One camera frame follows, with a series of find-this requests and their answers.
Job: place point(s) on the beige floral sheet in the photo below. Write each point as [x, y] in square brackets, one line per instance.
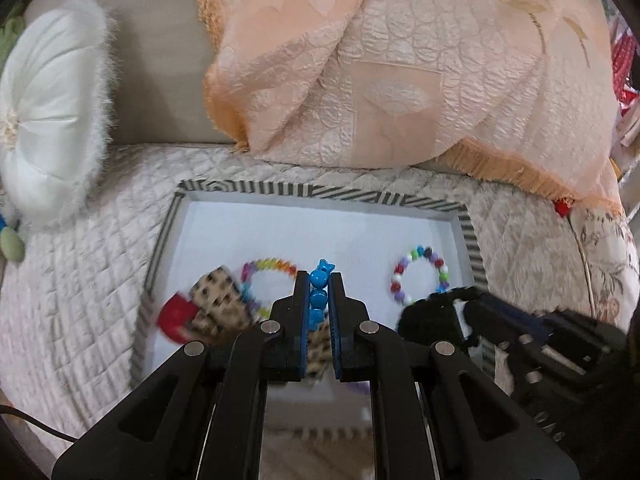
[610, 270]

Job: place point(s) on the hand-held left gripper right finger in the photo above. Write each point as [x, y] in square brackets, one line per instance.
[336, 335]

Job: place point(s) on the leopard print scrunchie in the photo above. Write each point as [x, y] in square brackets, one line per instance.
[215, 300]

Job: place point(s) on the taupe upholstered headboard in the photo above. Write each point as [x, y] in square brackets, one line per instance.
[150, 60]

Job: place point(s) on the round white fringed cushion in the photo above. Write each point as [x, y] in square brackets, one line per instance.
[45, 110]

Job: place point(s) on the striped shallow tray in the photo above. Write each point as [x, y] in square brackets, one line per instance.
[325, 230]

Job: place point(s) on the quilted cream bedspread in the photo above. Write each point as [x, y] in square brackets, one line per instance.
[75, 285]

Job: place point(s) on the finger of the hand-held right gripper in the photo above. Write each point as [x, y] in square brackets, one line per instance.
[505, 317]

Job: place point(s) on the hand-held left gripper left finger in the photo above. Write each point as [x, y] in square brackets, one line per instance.
[301, 330]

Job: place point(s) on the green and blue plush toy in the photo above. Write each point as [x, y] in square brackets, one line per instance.
[12, 245]

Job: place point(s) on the red scrunchie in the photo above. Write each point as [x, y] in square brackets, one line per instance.
[172, 317]

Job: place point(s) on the peach fringed blanket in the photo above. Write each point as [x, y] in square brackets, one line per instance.
[375, 60]

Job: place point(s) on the red and white patterned cloth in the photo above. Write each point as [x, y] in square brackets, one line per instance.
[627, 55]

